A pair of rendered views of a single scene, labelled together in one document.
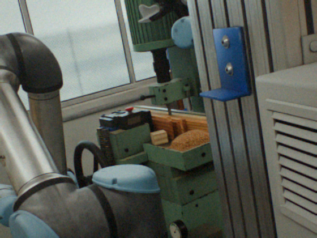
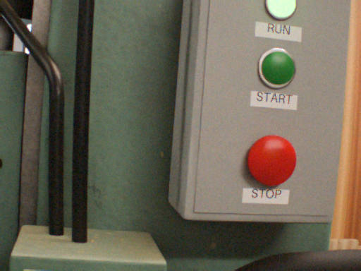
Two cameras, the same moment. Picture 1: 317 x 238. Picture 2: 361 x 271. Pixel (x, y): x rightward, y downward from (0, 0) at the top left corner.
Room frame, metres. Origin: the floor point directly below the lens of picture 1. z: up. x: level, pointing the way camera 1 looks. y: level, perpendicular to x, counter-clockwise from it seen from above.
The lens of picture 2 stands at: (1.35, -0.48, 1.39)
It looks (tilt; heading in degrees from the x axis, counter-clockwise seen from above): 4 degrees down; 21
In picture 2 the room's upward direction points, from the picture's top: 4 degrees clockwise
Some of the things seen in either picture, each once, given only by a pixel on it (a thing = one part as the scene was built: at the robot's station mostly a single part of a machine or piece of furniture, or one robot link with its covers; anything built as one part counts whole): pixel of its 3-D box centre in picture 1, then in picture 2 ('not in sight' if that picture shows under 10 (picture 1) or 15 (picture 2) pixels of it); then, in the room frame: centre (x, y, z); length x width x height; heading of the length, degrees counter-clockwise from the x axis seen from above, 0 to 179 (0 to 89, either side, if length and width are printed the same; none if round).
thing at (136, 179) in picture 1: (126, 202); not in sight; (0.83, 0.09, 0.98); 0.13 x 0.12 x 0.14; 120
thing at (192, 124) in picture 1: (184, 124); not in sight; (1.61, -0.08, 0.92); 0.54 x 0.02 x 0.04; 32
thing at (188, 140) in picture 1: (191, 137); not in sight; (1.44, -0.08, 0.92); 0.14 x 0.09 x 0.04; 122
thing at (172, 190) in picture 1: (204, 154); not in sight; (1.75, -0.14, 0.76); 0.57 x 0.45 x 0.09; 122
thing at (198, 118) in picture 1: (172, 119); not in sight; (1.71, -0.04, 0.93); 0.60 x 0.02 x 0.05; 32
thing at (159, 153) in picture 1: (147, 143); not in sight; (1.64, 0.06, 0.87); 0.61 x 0.30 x 0.06; 32
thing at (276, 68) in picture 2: not in sight; (278, 68); (1.70, -0.40, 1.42); 0.02 x 0.01 x 0.02; 122
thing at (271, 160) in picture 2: not in sight; (272, 160); (1.70, -0.40, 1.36); 0.03 x 0.01 x 0.03; 122
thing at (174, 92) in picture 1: (171, 93); not in sight; (1.69, -0.05, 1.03); 0.14 x 0.07 x 0.09; 122
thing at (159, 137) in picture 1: (159, 137); not in sight; (1.51, 0.02, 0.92); 0.05 x 0.04 x 0.04; 104
